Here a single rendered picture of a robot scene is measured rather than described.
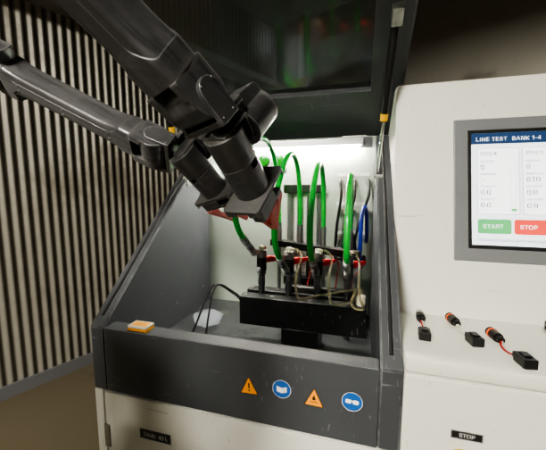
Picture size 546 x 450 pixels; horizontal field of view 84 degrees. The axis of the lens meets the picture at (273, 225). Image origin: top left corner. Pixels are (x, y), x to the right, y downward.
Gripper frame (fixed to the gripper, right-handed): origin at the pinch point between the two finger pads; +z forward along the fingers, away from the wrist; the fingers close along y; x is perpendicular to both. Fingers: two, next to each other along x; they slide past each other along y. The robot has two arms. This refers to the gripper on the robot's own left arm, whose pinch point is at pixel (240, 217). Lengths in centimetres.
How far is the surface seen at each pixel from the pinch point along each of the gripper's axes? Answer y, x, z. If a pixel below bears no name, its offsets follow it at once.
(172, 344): 14.4, 27.2, 8.1
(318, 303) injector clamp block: -6.8, 6.3, 29.3
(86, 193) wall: 178, -67, 4
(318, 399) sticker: -14.0, 29.3, 24.8
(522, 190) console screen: -53, -22, 30
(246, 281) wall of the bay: 34, -10, 42
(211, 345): 5.3, 25.8, 11.0
